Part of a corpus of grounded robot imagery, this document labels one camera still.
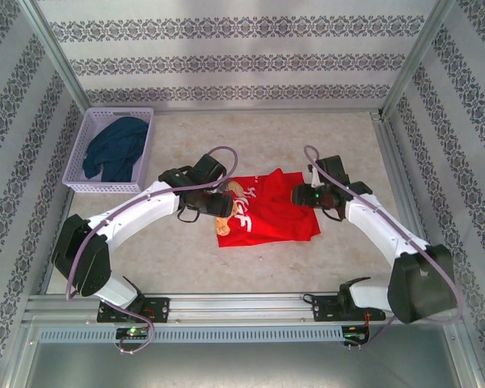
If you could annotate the red t-shirt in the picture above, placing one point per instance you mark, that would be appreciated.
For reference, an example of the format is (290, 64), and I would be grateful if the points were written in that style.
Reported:
(275, 226)

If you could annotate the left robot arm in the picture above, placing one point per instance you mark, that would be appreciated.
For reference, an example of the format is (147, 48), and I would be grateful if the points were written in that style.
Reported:
(137, 210)

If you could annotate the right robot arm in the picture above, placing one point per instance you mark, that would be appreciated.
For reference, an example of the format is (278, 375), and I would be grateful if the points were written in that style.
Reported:
(384, 234)

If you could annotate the dark blue cloth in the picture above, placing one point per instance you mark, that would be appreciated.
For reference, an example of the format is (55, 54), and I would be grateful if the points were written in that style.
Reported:
(113, 149)

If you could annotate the lavender perforated plastic basket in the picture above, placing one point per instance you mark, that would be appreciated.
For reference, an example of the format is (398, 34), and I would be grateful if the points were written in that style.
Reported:
(105, 187)

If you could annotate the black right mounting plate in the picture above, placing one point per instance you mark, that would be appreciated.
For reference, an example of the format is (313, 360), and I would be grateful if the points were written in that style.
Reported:
(325, 309)

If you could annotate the black mounting plate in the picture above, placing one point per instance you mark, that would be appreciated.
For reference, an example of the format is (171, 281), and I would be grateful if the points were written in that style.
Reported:
(325, 309)
(159, 309)

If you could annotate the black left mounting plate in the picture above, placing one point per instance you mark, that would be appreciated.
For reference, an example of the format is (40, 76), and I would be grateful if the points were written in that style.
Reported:
(159, 309)

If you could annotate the right circuit board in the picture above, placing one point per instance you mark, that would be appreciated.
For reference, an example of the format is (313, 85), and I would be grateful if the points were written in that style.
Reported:
(353, 335)

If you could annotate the circuit board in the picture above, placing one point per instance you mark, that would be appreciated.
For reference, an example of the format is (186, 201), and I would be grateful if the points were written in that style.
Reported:
(353, 335)
(133, 332)

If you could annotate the left circuit board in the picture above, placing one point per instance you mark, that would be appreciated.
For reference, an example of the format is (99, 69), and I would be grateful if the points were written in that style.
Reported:
(133, 332)

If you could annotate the aluminium side rail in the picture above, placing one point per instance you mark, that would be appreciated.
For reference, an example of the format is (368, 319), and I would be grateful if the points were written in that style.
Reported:
(396, 169)

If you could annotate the aluminium back rail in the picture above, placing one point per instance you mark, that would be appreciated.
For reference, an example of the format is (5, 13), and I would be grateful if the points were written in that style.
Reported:
(266, 110)

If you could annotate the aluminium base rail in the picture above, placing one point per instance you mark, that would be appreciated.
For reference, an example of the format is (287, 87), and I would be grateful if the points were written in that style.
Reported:
(242, 307)

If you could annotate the aluminium frame post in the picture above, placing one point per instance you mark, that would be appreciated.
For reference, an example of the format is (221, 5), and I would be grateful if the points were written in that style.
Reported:
(53, 52)
(419, 52)

